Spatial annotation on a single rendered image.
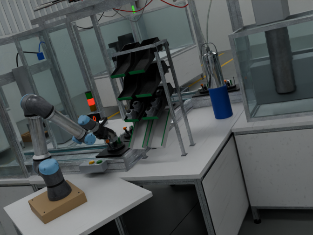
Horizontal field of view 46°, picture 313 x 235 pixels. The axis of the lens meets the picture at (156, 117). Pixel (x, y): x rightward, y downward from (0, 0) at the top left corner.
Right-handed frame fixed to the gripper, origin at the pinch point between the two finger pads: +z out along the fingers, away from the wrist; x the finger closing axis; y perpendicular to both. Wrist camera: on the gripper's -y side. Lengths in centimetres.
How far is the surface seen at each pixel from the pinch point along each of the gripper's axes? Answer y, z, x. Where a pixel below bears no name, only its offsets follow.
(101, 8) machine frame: -139, 8, -45
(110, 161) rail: 22.7, -4.1, 5.2
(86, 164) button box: 25.2, -8.6, -12.5
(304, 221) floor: 42, 112, 115
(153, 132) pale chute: 2.1, -1.1, 36.8
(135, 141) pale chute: 8.0, -0.6, 22.2
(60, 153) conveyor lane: 5, 16, -67
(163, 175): 34, -3, 50
